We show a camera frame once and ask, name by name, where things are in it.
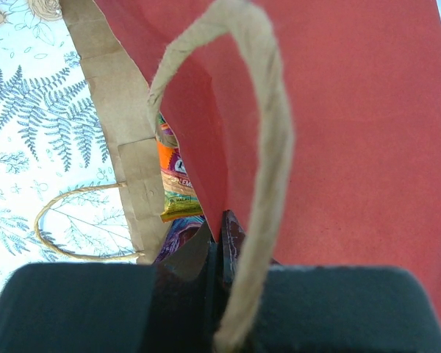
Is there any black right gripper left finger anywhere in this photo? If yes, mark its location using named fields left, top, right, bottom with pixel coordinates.
left=0, top=224, right=217, bottom=352

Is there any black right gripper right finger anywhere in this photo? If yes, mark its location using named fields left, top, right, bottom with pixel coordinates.
left=220, top=209, right=441, bottom=353

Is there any purple candy bag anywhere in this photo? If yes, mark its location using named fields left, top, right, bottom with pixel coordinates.
left=154, top=215, right=205, bottom=263

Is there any orange lemon candy bag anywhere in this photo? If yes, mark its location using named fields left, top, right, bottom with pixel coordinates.
left=156, top=113, right=203, bottom=222

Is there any red paper bag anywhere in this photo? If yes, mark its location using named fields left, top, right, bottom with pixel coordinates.
left=35, top=0, right=441, bottom=350

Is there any floral table mat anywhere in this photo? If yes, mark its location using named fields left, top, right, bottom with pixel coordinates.
left=0, top=0, right=441, bottom=313

